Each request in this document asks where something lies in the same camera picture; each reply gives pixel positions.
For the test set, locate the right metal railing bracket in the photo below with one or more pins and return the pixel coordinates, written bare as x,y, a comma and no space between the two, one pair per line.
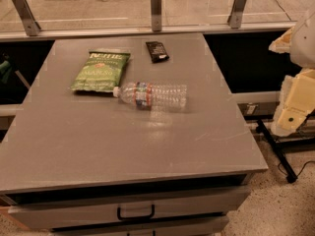
236,14

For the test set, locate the clear plastic water bottle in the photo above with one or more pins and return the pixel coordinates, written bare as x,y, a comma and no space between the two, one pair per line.
148,95

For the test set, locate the small black snack packet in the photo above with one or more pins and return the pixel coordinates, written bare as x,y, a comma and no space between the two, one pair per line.
157,51

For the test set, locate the middle metal railing bracket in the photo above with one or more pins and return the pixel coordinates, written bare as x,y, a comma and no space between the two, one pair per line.
156,15

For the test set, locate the metal railing bracket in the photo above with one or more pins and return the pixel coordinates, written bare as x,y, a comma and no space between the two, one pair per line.
236,14
31,26
156,15

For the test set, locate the green jalapeno chip bag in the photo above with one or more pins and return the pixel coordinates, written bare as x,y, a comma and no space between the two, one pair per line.
102,71

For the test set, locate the grey upper drawer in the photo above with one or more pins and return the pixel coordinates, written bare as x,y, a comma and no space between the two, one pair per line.
103,210

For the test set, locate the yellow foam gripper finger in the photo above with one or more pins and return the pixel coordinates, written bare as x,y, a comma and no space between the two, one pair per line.
283,43
297,101

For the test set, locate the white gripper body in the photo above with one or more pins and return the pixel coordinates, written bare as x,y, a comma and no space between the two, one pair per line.
304,43

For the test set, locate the horizontal metal rail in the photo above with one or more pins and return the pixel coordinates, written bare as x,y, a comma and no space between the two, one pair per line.
90,33

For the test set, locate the grey lower drawer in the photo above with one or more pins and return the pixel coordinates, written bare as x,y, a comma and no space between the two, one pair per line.
176,226

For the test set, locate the grey drawer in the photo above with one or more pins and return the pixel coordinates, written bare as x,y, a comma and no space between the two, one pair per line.
103,210
176,226

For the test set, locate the black drawer handle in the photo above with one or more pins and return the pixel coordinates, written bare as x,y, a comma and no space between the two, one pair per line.
136,213

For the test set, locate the black metal stand leg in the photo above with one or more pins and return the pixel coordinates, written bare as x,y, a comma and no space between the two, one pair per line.
291,177

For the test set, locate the left metal railing bracket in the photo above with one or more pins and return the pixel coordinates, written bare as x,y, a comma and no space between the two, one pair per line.
31,26

